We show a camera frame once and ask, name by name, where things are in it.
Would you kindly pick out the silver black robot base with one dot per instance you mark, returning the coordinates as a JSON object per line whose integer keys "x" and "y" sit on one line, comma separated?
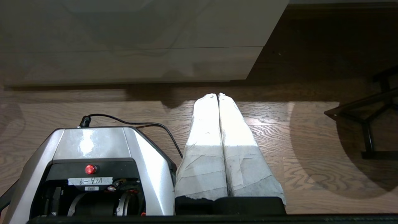
{"x": 93, "y": 146}

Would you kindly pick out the black metal stand frame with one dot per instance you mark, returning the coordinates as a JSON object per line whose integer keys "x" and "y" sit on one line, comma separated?
{"x": 368, "y": 140}

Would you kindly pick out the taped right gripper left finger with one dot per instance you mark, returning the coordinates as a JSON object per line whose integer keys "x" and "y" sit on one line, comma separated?
{"x": 203, "y": 155}

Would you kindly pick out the glossy white low cabinet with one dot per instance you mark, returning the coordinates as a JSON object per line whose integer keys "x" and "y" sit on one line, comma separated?
{"x": 155, "y": 65}

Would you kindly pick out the glossy white drawer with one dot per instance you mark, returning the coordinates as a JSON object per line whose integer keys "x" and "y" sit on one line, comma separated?
{"x": 186, "y": 25}

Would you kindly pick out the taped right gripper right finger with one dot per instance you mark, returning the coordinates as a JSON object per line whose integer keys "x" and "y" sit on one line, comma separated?
{"x": 245, "y": 161}

